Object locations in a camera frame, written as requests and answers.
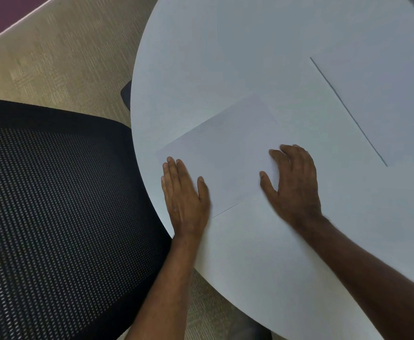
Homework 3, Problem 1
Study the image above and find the person's right forearm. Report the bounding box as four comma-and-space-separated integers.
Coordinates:
294, 215, 414, 340

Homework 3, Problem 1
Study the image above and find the black mesh office chair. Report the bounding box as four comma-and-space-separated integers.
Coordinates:
0, 97, 174, 340

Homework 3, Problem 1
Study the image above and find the person's left hand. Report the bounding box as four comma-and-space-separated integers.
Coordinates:
160, 157, 212, 240

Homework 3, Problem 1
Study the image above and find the white paper sheet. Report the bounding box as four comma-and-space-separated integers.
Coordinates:
156, 93, 290, 218
310, 30, 414, 167

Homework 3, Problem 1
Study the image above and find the person's right hand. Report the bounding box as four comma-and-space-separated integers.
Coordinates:
259, 144, 324, 229

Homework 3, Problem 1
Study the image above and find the person's left forearm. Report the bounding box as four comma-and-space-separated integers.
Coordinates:
125, 234, 207, 340

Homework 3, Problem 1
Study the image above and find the dark table base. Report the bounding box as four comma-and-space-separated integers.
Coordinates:
121, 80, 133, 112

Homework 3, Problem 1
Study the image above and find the person's dark shoe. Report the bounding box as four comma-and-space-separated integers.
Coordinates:
225, 314, 273, 340

